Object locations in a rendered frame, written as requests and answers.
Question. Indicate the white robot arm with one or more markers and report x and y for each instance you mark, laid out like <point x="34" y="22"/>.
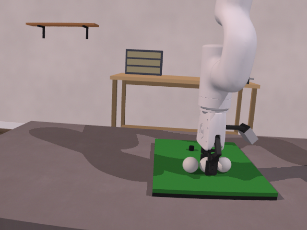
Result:
<point x="226" y="68"/>

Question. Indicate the white ball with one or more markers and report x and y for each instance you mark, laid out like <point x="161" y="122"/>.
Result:
<point x="224" y="164"/>
<point x="203" y="163"/>
<point x="190" y="164"/>

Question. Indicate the green mat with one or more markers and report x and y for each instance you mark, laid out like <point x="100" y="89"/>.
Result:
<point x="242" y="182"/>

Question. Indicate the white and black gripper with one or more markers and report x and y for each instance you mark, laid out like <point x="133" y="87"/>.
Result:
<point x="211" y="133"/>

